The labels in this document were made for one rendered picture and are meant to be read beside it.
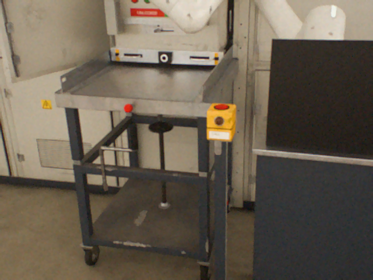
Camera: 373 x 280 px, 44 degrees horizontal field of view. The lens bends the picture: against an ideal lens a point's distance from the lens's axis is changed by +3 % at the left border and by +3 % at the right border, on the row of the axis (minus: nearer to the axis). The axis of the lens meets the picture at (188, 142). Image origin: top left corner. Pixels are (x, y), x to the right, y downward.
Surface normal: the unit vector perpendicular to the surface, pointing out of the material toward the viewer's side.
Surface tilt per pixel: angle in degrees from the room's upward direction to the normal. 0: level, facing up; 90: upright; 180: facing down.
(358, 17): 90
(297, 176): 90
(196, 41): 90
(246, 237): 0
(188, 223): 0
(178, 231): 0
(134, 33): 90
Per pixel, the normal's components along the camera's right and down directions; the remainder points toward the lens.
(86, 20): 0.82, 0.21
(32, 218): -0.02, -0.92
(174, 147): -0.24, 0.39
